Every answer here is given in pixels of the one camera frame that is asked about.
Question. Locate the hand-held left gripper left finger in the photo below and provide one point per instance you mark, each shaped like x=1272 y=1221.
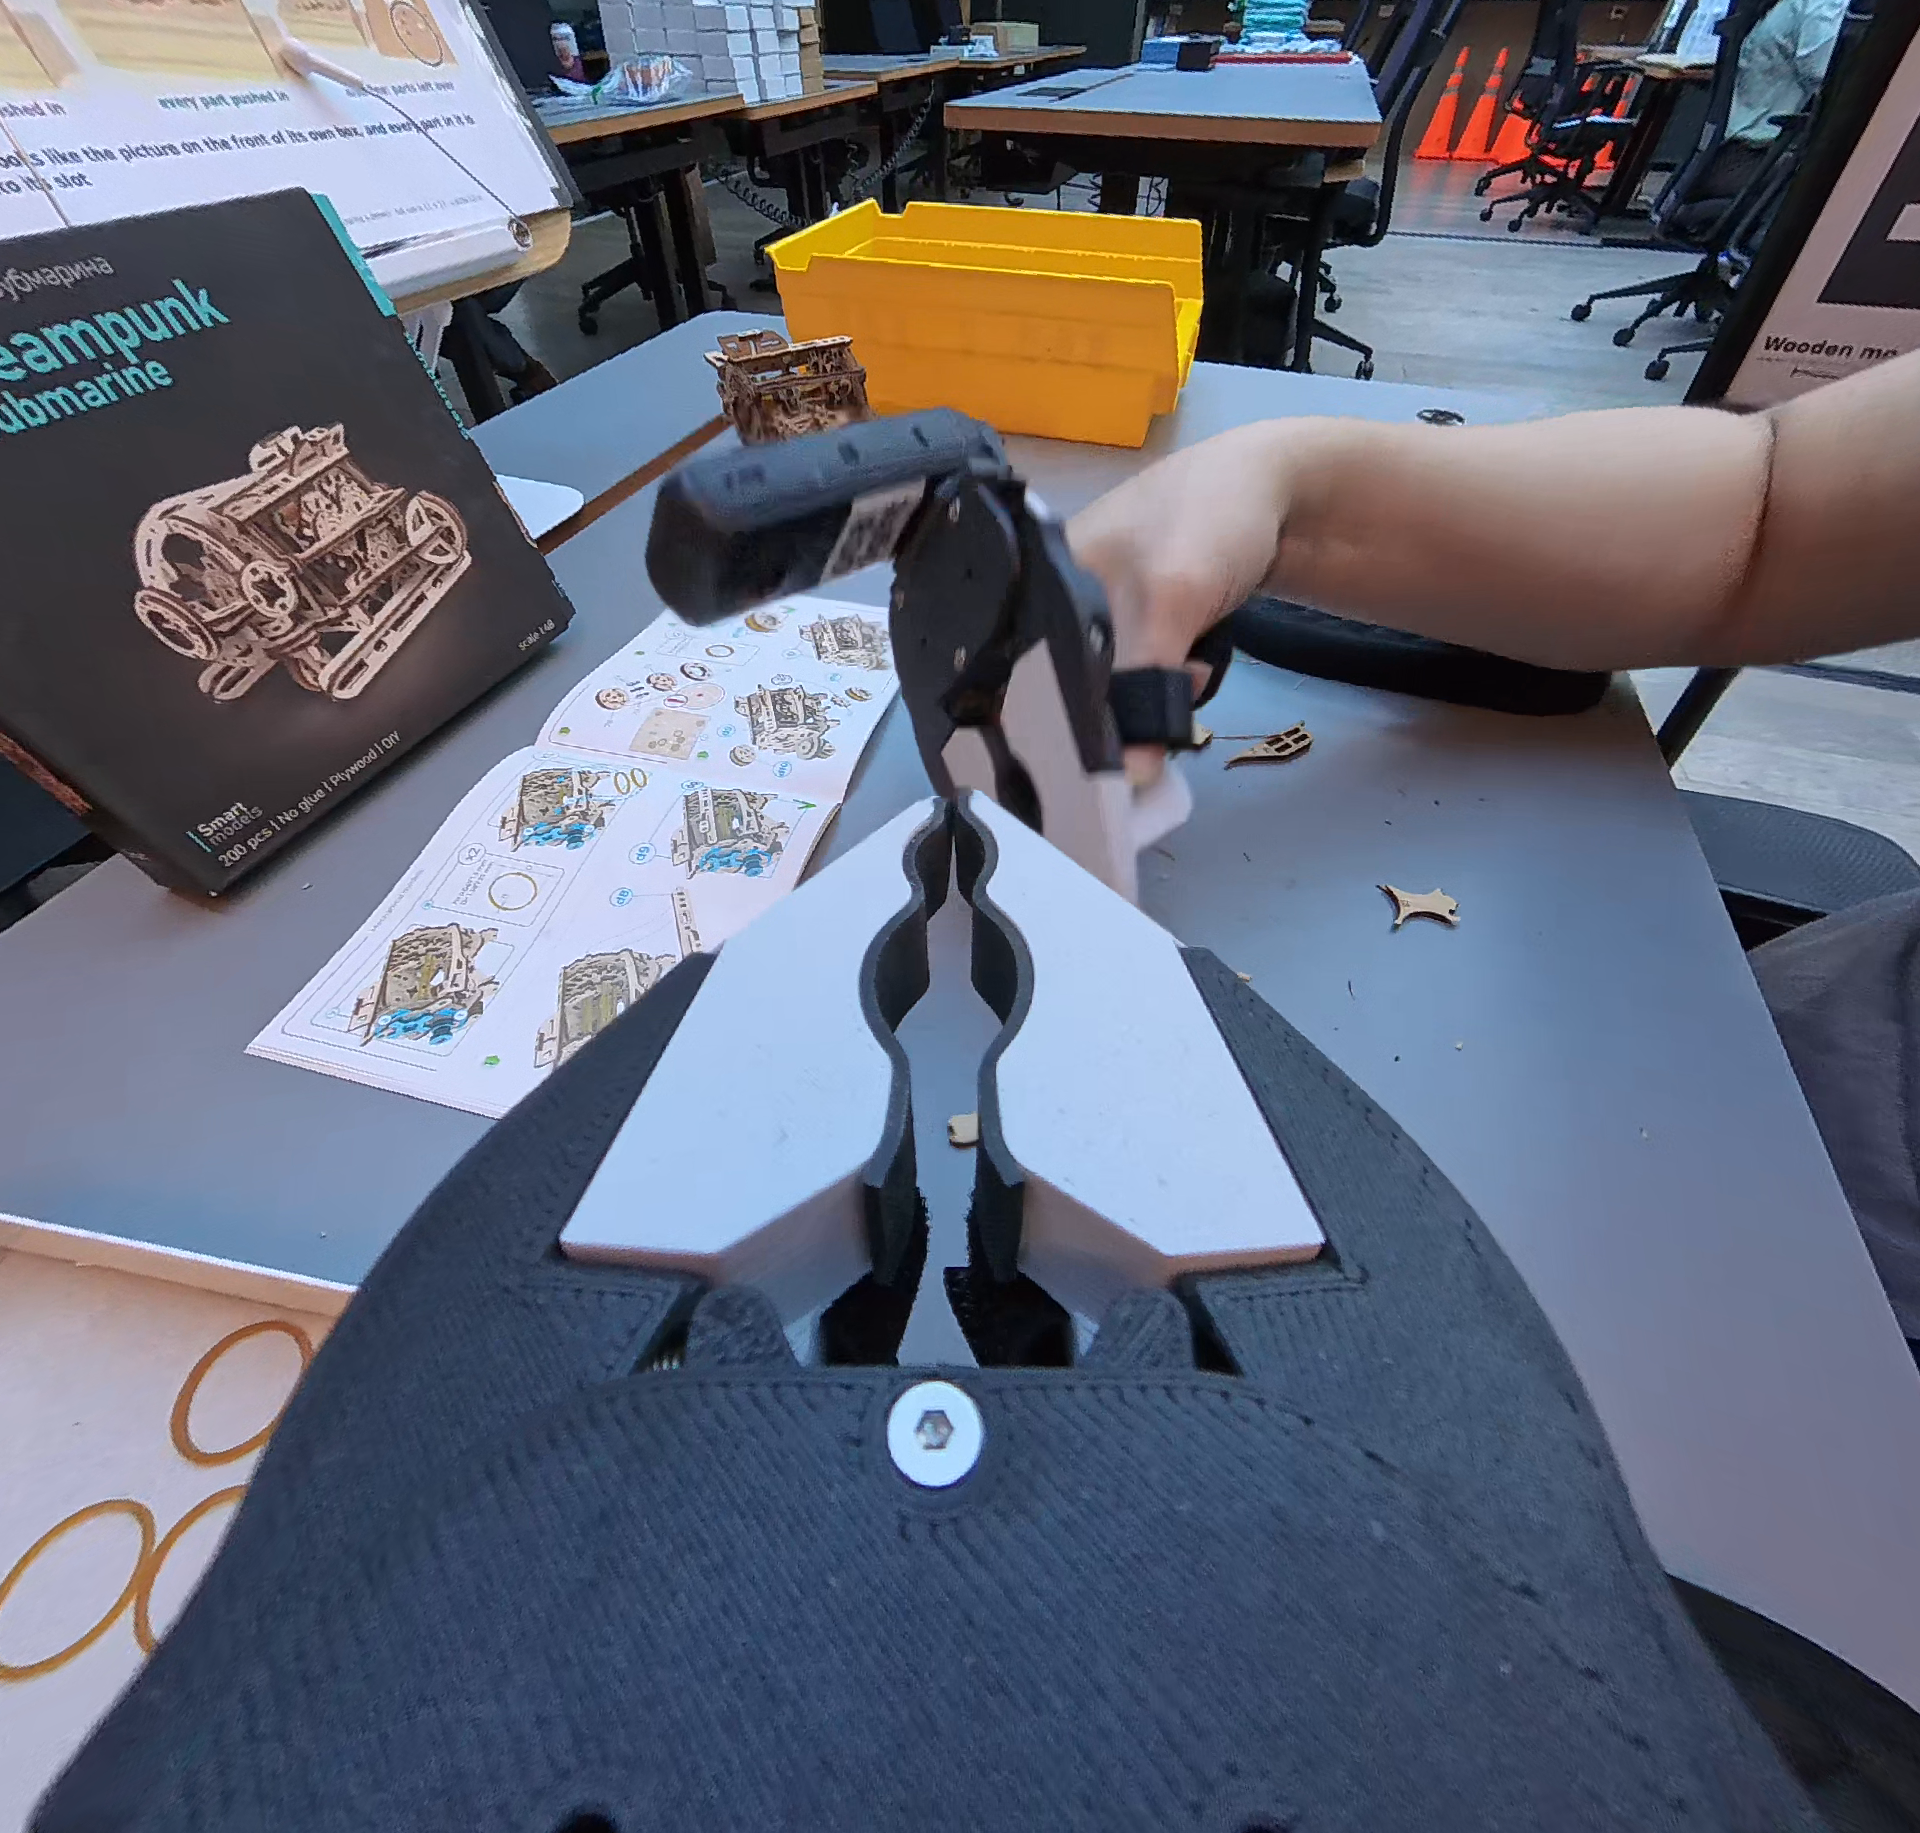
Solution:
x=735 y=1112

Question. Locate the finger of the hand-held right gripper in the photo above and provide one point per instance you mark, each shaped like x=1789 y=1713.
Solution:
x=961 y=768
x=1022 y=792

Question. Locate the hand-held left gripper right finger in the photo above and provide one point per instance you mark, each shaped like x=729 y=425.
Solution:
x=1155 y=1112

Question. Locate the person's right forearm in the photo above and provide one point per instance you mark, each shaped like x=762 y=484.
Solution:
x=1576 y=527

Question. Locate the person's right hand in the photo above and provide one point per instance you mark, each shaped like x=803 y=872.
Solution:
x=1186 y=542

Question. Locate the assembled wooden model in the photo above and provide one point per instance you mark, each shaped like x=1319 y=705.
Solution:
x=788 y=387

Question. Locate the yellow plastic bin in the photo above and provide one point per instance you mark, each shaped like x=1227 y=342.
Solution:
x=976 y=347

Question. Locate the slotted wooden offcut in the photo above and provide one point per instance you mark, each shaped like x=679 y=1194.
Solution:
x=1275 y=742

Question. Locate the illustrated instruction booklet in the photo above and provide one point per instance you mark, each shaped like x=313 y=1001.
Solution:
x=600 y=842

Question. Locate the star-shaped wooden offcut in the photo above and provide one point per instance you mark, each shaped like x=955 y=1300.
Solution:
x=1418 y=906

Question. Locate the long wooden work table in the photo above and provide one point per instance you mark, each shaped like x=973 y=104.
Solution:
x=706 y=106

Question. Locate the black wrist rest pad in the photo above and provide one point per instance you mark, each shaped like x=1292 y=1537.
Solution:
x=1426 y=662

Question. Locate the black model kit box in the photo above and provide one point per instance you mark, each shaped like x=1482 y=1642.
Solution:
x=375 y=363

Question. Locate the stack of white boxes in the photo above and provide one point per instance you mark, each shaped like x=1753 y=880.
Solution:
x=706 y=32

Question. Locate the grey background work table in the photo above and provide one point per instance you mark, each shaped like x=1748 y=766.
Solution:
x=1171 y=107

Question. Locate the group of yellow rubber bands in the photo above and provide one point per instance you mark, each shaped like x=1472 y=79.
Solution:
x=176 y=1390

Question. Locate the black office chair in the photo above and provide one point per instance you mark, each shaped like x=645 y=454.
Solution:
x=1373 y=198
x=1710 y=198
x=1800 y=858
x=1560 y=77

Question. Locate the white tethered pen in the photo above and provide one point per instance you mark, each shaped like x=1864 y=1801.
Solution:
x=317 y=62

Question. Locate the white instruction sign board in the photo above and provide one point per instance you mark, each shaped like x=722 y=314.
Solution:
x=226 y=138

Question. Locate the white cardboard tray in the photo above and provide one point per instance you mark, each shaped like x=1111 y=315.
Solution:
x=75 y=1353

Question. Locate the person's trousers leg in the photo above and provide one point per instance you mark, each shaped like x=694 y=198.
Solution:
x=1860 y=1112

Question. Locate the orange traffic cone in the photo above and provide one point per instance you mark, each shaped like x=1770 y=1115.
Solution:
x=1445 y=123
x=1492 y=116

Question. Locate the black white display board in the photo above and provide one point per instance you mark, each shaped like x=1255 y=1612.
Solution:
x=1800 y=318

